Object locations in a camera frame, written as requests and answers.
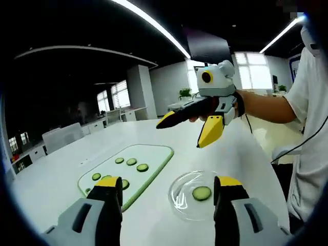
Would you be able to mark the bright large window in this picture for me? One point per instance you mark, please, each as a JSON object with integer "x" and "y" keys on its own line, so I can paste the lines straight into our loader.
{"x": 253, "y": 71}

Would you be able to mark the clear glass bowl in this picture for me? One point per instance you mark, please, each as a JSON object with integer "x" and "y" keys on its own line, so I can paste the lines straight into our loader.
{"x": 179, "y": 184}

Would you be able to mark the row of distant windows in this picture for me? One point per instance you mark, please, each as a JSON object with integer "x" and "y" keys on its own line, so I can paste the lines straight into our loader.
{"x": 18, "y": 142}

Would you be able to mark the group of cucumber slices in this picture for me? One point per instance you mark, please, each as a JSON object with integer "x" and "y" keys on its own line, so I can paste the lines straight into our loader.
{"x": 142, "y": 167}

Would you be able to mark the white green-edged cutting board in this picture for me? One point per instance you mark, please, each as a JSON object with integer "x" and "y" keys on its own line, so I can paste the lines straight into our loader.
{"x": 153, "y": 156}

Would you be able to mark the white mesh office chair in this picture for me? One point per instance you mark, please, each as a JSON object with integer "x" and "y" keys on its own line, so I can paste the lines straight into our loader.
{"x": 113, "y": 118}

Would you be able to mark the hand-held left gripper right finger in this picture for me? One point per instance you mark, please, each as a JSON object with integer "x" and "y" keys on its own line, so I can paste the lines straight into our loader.
{"x": 230, "y": 194}

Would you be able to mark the person's dark trousers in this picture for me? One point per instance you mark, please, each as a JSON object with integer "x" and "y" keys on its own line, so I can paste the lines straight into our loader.
{"x": 282, "y": 184}

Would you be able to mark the single round cucumber slice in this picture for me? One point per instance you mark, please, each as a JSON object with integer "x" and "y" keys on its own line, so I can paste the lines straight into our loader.
{"x": 202, "y": 193}

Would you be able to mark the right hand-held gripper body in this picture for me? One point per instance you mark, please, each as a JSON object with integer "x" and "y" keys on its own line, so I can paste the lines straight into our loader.
{"x": 217, "y": 87}

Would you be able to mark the white office desk row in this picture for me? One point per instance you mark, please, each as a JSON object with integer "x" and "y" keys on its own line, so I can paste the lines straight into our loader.
{"x": 133, "y": 115}

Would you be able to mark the person's right hand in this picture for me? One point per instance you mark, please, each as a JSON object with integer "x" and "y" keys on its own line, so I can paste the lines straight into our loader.
{"x": 200, "y": 118}

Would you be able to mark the person in white shirt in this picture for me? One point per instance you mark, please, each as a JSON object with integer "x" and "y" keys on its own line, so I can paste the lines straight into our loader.
{"x": 312, "y": 102}

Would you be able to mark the clear petri dish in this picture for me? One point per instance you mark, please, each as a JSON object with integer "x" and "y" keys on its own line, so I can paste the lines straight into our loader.
{"x": 184, "y": 212}

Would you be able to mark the dark hanging panel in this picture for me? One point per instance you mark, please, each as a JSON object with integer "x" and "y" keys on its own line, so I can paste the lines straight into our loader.
{"x": 207, "y": 46}

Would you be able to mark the green potted plant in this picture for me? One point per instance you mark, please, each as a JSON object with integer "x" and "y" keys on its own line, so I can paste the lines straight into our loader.
{"x": 185, "y": 93}
{"x": 282, "y": 88}

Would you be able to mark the person's white face mask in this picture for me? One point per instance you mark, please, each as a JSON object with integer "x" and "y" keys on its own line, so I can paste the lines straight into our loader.
{"x": 307, "y": 38}

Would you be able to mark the blue bordered wall poster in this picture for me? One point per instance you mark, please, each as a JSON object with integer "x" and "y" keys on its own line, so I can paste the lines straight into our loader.
{"x": 294, "y": 69}

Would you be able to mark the ceiling light strip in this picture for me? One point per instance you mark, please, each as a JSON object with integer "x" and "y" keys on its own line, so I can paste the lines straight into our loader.
{"x": 282, "y": 34}

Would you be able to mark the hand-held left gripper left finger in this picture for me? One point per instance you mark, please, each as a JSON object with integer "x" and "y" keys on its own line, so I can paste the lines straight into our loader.
{"x": 107, "y": 205}

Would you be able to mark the long bright ceiling light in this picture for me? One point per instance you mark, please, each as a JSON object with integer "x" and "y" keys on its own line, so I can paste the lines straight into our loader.
{"x": 159, "y": 28}

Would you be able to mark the window with blinds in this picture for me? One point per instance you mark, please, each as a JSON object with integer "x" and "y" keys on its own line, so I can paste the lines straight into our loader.
{"x": 118, "y": 96}

